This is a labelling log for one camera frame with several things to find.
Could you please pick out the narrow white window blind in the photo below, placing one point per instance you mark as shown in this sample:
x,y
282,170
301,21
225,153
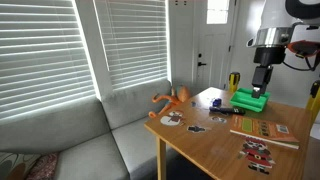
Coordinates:
x,y
133,40

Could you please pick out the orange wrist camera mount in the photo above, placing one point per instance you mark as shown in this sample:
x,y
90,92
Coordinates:
x,y
303,50

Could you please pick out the black remote control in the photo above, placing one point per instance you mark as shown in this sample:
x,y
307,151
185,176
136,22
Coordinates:
x,y
226,110

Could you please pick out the orange book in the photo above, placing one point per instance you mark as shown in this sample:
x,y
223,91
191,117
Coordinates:
x,y
263,130

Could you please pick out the orange octopus plush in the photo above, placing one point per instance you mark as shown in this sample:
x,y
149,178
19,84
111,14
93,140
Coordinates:
x,y
181,93

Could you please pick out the red patterned pillow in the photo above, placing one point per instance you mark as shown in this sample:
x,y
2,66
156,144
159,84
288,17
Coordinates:
x,y
43,166

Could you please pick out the wide white window blind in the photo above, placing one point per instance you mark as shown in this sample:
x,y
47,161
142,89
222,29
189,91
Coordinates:
x,y
43,56

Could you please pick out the grey sofa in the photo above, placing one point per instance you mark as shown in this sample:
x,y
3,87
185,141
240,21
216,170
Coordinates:
x,y
83,126

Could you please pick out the brown cream patterned pillow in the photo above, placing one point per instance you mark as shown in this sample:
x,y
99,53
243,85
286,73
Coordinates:
x,y
13,165

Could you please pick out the dark blue figure sticker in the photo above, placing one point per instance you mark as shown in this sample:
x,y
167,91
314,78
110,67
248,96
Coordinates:
x,y
196,128

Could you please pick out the white door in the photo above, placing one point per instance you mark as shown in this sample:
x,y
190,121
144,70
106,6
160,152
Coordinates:
x,y
213,50

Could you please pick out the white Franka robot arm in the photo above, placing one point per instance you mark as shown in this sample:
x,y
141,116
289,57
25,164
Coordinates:
x,y
276,16

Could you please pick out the Santa Claus sticker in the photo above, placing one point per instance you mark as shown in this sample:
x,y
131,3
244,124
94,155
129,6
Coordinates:
x,y
257,155

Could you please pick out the green plastic bin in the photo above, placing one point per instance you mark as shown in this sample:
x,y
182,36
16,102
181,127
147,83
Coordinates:
x,y
246,101

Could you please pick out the blue toy car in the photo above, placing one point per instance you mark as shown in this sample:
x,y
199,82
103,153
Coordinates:
x,y
217,102

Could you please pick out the wooden table leg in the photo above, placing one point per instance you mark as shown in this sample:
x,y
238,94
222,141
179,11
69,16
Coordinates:
x,y
161,160

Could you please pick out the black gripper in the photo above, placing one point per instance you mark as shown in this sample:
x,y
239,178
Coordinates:
x,y
269,56

